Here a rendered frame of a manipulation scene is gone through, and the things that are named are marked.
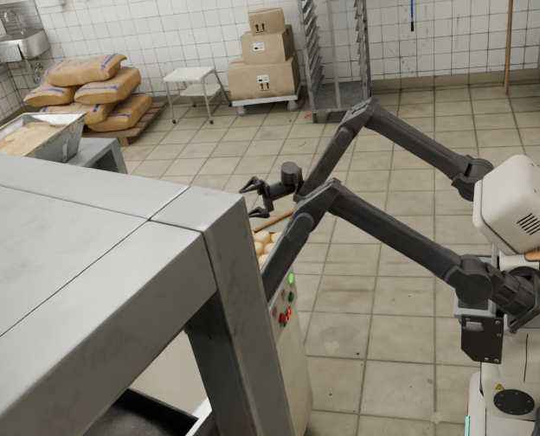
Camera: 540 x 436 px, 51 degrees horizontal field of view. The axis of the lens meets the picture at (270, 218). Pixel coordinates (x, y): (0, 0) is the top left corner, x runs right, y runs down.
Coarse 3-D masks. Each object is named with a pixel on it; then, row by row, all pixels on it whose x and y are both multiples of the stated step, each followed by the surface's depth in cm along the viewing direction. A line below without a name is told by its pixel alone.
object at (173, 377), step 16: (288, 320) 191; (288, 336) 192; (176, 352) 181; (192, 352) 178; (288, 352) 193; (304, 352) 210; (160, 368) 189; (176, 368) 186; (192, 368) 183; (288, 368) 193; (304, 368) 211; (144, 384) 198; (160, 384) 195; (176, 384) 192; (192, 384) 188; (288, 384) 194; (304, 384) 212; (160, 400) 200; (176, 400) 197; (192, 400) 193; (288, 400) 195; (304, 400) 213; (304, 416) 214; (304, 432) 216
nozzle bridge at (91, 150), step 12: (84, 144) 209; (96, 144) 207; (108, 144) 205; (84, 156) 199; (96, 156) 199; (108, 156) 209; (120, 156) 212; (96, 168) 212; (108, 168) 213; (120, 168) 212
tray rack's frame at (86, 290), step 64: (0, 192) 28; (64, 192) 27; (128, 192) 26; (0, 256) 23; (64, 256) 22; (128, 256) 21; (192, 256) 22; (0, 320) 19; (64, 320) 18; (128, 320) 19; (0, 384) 16; (64, 384) 17
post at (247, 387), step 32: (192, 192) 25; (224, 192) 24; (192, 224) 22; (224, 224) 23; (224, 256) 23; (256, 256) 25; (224, 288) 24; (256, 288) 26; (192, 320) 26; (224, 320) 24; (256, 320) 26; (224, 352) 26; (256, 352) 27; (224, 384) 27; (256, 384) 27; (224, 416) 29; (256, 416) 28; (288, 416) 31
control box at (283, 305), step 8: (288, 272) 180; (288, 280) 179; (280, 288) 174; (288, 288) 180; (296, 288) 188; (280, 296) 173; (288, 296) 180; (296, 296) 188; (272, 304) 168; (280, 304) 174; (288, 304) 181; (272, 312) 167; (280, 312) 174; (272, 320) 167; (280, 328) 175
